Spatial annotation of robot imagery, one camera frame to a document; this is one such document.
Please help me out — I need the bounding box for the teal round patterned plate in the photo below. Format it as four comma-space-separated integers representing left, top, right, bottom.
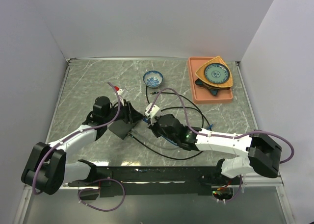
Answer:
204, 63, 231, 84

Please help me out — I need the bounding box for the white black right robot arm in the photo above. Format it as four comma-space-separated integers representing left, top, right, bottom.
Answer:
148, 114, 282, 184

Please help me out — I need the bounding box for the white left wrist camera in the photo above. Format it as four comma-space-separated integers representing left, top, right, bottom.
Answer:
114, 86, 129, 105

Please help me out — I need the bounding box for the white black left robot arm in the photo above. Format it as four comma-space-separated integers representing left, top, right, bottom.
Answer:
21, 96, 144, 195

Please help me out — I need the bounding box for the black network switch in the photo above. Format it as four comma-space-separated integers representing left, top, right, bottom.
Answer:
108, 120, 135, 140

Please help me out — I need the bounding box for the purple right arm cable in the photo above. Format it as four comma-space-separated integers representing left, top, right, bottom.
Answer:
151, 87, 295, 164

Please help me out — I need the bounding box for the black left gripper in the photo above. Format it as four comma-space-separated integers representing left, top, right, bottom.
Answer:
104, 99, 146, 124

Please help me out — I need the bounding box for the dark blue triangular plate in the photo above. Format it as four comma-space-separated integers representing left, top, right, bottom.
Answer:
194, 78, 223, 96

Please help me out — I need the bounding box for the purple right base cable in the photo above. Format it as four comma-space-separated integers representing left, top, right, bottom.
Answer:
215, 178, 245, 205

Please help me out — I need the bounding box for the blue white porcelain bowl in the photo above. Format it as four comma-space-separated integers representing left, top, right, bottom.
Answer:
143, 70, 164, 88

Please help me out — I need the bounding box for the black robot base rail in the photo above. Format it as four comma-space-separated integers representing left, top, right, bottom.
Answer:
67, 158, 243, 198

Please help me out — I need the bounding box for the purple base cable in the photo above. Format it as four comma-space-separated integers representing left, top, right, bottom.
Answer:
215, 178, 245, 205
78, 178, 126, 212

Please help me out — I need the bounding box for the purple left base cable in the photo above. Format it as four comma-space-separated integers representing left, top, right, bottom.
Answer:
78, 178, 126, 212

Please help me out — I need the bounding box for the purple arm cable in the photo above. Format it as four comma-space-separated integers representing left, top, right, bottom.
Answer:
151, 87, 295, 164
31, 81, 122, 195

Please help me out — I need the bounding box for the pink plastic tray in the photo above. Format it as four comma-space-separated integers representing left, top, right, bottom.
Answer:
187, 56, 233, 104

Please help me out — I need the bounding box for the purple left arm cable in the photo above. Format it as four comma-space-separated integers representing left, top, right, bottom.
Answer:
31, 81, 122, 195

